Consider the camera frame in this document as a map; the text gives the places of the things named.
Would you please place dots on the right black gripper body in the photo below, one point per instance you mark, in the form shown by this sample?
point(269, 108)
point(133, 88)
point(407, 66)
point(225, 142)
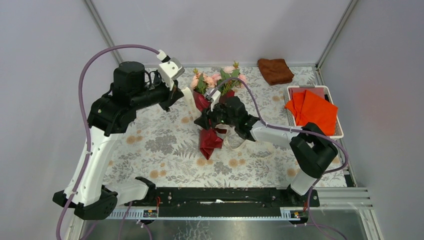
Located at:
point(218, 116)

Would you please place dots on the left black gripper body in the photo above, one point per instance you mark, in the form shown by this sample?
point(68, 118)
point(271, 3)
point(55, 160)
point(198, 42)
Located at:
point(161, 94)

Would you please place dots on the cream printed ribbon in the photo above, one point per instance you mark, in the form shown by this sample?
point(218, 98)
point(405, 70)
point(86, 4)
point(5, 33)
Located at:
point(190, 101)

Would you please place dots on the pink fake flower bouquet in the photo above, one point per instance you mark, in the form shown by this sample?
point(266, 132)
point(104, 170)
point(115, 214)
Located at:
point(201, 82)

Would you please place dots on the dark red wrapping paper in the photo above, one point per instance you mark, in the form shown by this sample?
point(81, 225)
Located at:
point(208, 139)

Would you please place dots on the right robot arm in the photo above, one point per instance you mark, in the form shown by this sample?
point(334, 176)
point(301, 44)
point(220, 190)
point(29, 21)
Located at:
point(312, 149)

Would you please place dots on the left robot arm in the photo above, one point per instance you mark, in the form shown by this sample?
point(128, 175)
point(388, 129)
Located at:
point(108, 120)

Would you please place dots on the floral tablecloth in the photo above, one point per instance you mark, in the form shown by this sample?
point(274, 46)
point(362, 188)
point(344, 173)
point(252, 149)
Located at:
point(163, 147)

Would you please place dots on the brown folded cloth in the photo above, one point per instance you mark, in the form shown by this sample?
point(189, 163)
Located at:
point(275, 71)

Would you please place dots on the orange cloth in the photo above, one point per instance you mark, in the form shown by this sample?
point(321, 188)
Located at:
point(310, 108)

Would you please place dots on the dark red paper in basket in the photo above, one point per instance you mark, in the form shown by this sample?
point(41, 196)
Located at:
point(319, 91)

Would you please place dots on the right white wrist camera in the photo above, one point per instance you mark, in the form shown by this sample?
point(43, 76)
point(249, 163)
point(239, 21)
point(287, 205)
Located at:
point(213, 96)

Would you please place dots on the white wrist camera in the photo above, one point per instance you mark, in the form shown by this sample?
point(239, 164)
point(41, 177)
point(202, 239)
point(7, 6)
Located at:
point(169, 69)
point(213, 96)

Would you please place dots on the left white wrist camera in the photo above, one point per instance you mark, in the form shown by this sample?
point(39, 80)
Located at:
point(169, 69)

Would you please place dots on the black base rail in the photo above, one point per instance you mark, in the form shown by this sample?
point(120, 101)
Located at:
point(227, 202)

